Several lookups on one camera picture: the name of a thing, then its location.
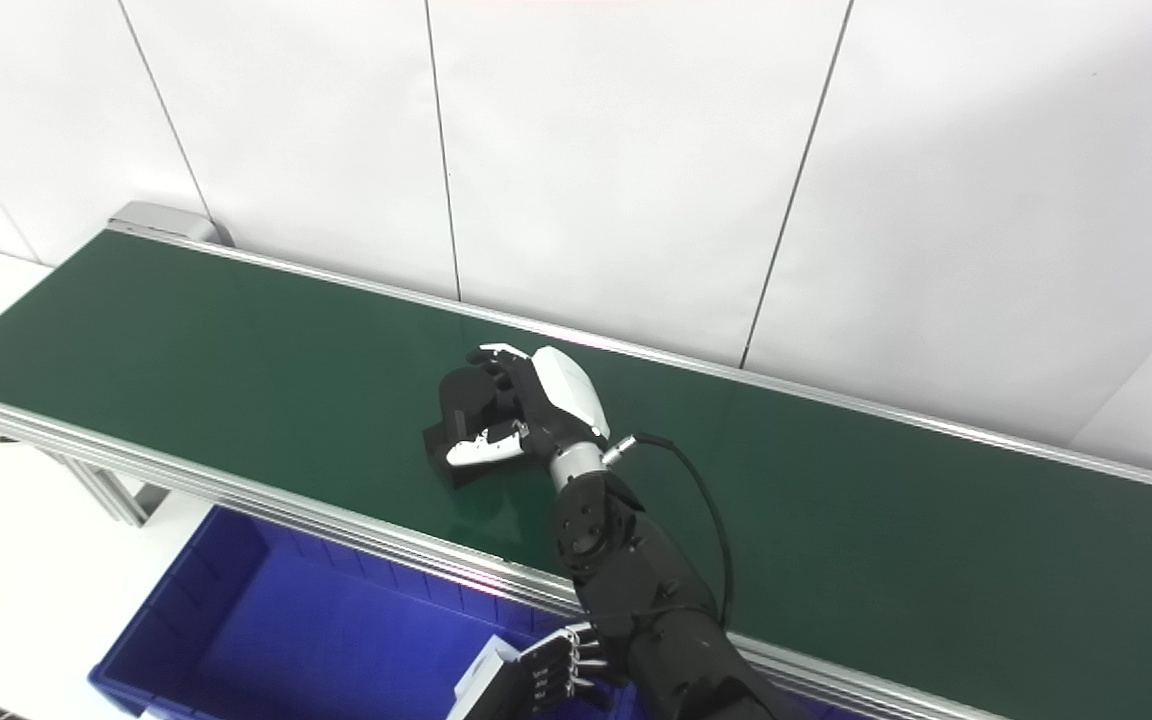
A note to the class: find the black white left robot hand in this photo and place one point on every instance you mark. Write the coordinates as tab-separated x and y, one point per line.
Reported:
526	690

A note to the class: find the blue plastic bin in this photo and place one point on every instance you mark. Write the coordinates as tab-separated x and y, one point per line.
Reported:
286	630

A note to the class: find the grey conveyor end cap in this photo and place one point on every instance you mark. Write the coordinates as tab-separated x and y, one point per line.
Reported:
161	220

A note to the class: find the aluminium conveyor support leg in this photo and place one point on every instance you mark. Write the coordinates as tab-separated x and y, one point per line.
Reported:
111	490

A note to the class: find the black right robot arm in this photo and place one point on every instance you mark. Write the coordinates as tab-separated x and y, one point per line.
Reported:
636	580

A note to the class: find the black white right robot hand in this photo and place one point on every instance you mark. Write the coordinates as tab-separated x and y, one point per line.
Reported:
561	400

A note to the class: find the black cylinder-on-base part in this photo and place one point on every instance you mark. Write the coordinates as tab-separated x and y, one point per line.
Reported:
461	400

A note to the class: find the green conveyor belt aluminium frame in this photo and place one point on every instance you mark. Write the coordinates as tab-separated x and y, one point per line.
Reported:
236	350

